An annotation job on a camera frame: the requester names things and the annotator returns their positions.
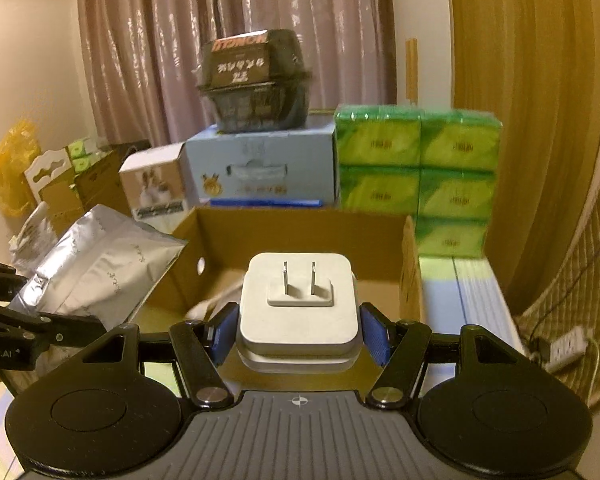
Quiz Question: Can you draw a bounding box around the yellow plastic bag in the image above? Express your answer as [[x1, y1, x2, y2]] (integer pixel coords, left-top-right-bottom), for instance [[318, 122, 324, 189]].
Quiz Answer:
[[0, 117, 41, 218]]

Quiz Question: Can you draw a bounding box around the brown cardboard box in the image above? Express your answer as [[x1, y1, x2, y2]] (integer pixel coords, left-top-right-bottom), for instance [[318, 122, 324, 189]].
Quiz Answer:
[[130, 205, 426, 393]]

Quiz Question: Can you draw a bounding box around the checked cloth desktop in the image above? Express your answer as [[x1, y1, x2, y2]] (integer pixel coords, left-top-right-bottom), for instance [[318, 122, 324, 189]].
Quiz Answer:
[[0, 255, 528, 461]]

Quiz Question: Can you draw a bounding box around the brown carton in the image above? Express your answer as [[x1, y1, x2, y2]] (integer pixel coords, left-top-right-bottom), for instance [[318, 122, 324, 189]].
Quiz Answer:
[[75, 146, 151, 217], [42, 180, 87, 229]]

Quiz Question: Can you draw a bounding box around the quilted chair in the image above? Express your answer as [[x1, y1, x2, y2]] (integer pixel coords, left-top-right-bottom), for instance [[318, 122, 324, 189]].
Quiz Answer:
[[512, 165, 600, 406]]

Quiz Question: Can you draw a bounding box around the wooden strip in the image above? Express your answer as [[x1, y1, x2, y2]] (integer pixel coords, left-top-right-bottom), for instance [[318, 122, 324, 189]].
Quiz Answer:
[[405, 37, 419, 106]]

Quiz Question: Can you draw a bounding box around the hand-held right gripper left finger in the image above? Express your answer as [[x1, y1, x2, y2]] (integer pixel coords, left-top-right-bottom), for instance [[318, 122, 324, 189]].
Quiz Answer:
[[82, 305, 241, 408]]

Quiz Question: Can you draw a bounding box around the green tissue pack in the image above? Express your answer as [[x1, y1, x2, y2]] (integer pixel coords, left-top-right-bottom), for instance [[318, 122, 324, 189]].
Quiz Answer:
[[337, 165, 421, 212], [417, 167, 496, 221], [415, 217, 489, 260], [420, 109, 503, 171], [335, 105, 423, 167]]

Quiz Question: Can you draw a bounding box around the small white product box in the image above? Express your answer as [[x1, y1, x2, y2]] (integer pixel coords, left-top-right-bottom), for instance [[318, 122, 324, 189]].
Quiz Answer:
[[119, 142, 188, 221]]

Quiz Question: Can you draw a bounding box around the dark plastic food container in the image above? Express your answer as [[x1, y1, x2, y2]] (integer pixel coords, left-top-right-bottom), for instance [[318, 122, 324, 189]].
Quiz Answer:
[[198, 27, 315, 134]]

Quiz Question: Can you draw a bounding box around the light blue carton with handle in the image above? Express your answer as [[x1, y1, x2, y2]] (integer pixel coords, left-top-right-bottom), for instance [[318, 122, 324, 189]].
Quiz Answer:
[[185, 115, 338, 207]]

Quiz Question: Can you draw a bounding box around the silver foil pouch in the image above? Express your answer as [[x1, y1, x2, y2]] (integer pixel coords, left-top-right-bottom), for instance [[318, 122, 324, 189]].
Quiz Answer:
[[7, 205, 188, 341]]

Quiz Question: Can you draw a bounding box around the white power strip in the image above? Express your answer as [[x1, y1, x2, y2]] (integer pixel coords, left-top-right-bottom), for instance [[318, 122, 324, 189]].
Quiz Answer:
[[532, 327, 596, 374]]

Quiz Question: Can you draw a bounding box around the white power adapter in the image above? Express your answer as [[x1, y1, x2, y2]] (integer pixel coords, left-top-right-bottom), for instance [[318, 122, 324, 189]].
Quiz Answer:
[[236, 251, 362, 373]]

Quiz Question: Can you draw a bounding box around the pink curtain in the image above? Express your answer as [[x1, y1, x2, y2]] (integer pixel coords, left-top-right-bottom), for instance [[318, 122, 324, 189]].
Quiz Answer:
[[77, 0, 398, 148]]

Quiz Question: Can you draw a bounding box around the pale green packet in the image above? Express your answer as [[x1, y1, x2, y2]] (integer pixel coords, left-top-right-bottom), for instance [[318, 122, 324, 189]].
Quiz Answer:
[[67, 137, 99, 174]]

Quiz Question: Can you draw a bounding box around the crumpled silver plastic bag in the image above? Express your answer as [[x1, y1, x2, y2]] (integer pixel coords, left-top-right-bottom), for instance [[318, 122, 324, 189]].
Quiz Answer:
[[7, 202, 52, 277]]

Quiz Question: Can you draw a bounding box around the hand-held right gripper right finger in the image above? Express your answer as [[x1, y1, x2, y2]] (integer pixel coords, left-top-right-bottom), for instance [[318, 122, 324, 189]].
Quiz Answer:
[[359, 302, 518, 407]]

